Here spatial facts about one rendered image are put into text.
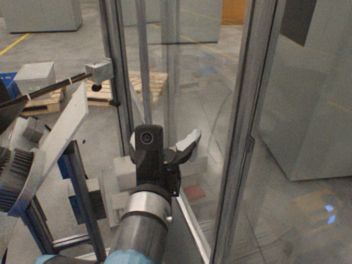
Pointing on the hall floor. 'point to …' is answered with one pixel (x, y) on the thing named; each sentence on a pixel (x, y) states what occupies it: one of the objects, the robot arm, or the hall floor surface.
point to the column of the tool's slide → (119, 73)
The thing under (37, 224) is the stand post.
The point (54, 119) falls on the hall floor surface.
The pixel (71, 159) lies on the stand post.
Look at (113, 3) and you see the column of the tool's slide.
